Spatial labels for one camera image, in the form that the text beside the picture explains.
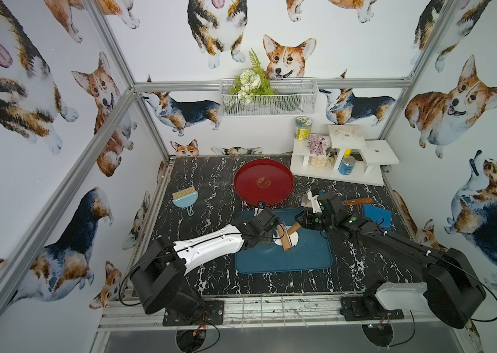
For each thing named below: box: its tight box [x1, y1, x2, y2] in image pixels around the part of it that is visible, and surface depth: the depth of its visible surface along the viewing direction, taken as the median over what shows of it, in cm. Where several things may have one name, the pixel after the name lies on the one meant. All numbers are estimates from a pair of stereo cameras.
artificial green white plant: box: [228, 47, 275, 104], surface depth 82 cm
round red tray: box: [233, 158, 295, 206], surface depth 115 cm
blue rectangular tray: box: [235, 207, 333, 275], surface depth 87 cm
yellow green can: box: [294, 115, 313, 142], surface depth 106 cm
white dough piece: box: [272, 225, 300, 247], surface depth 90 cm
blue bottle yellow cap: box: [338, 148, 356, 176], surface depth 112 cm
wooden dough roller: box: [277, 222, 302, 251], surface depth 87 cm
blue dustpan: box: [362, 203, 394, 231], surface depth 100 cm
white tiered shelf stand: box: [290, 125, 400, 187], surface depth 111 cm
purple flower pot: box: [308, 134, 331, 169], surface depth 100 cm
